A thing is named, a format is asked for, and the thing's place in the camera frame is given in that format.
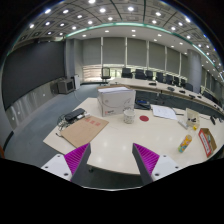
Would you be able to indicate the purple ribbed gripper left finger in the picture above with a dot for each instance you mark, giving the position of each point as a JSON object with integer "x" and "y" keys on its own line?
{"x": 70, "y": 166}

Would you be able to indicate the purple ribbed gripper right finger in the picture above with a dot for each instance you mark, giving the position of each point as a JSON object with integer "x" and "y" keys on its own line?
{"x": 152, "y": 166}

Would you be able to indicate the orange drink plastic bottle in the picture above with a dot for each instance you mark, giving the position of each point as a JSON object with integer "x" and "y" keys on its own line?
{"x": 185, "y": 143}

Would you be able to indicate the brown kraft paper envelope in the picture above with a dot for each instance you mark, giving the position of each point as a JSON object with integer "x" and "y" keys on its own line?
{"x": 83, "y": 131}

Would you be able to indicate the red round coaster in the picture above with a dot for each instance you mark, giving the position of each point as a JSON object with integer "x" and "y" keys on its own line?
{"x": 144, "y": 118}

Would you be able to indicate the black power adapter box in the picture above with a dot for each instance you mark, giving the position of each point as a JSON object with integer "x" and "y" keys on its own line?
{"x": 72, "y": 115}

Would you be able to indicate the white paper cup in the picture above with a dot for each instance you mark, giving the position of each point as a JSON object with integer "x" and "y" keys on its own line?
{"x": 129, "y": 116}

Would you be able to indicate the white printed paper sheets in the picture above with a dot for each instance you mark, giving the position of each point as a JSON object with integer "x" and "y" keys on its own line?
{"x": 163, "y": 112}

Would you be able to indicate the white bag with black clip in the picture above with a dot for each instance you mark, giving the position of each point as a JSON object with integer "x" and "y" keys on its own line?
{"x": 192, "y": 118}

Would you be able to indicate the open red cardboard box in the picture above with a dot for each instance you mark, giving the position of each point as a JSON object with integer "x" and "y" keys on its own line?
{"x": 208, "y": 141}

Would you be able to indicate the white cardboard paper box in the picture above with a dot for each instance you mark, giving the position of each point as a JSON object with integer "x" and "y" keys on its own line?
{"x": 115, "y": 100}

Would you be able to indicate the long curved conference desk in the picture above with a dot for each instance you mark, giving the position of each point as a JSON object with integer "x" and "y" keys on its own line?
{"x": 154, "y": 86}

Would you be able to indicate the grey crt television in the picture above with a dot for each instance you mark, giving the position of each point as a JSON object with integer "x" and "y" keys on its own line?
{"x": 65, "y": 86}

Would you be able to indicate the black mesh office chair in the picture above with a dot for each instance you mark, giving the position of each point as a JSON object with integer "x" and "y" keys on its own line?
{"x": 105, "y": 74}

